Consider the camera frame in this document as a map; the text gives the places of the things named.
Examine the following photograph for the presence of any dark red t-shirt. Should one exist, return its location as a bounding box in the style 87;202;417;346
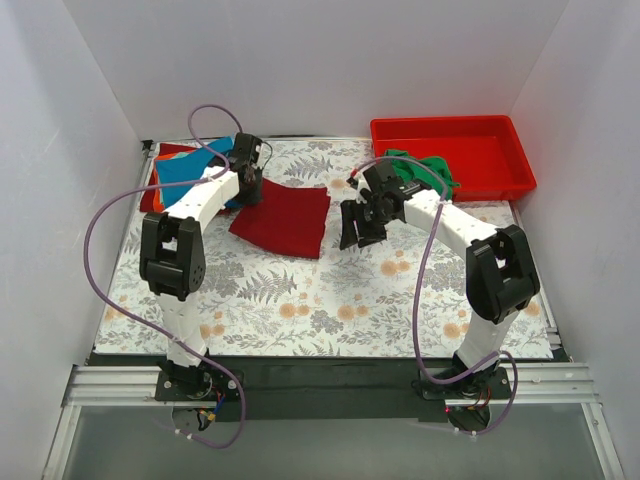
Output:
138;142;234;217
229;180;330;260

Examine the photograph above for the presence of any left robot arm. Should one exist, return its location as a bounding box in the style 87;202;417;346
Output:
140;133;263;397

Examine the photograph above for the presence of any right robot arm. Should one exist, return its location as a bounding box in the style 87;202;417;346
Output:
340;156;540;386

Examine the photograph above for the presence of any blue folded t-shirt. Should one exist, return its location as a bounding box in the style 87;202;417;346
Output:
153;136;236;209

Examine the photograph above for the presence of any green t-shirt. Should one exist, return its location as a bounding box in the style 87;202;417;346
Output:
384;149;460;200

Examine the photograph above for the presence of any floral patterned table mat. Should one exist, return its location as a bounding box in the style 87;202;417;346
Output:
93;138;556;359

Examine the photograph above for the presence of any orange folded t-shirt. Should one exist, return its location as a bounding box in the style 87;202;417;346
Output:
151;169;164;213

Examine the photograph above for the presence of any dark red folded t-shirt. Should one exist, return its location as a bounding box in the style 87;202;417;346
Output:
138;142;234;217

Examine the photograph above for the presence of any red plastic bin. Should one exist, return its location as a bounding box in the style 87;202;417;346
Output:
370;115;537;202

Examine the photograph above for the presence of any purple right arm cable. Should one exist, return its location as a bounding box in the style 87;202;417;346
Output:
352;156;519;439

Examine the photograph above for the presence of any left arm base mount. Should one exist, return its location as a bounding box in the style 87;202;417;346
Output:
154;369;245;402

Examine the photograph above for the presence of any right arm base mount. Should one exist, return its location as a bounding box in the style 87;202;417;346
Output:
411;366;512;400

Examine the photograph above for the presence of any aluminium frame rail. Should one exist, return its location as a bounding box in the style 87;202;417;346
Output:
63;363;599;407

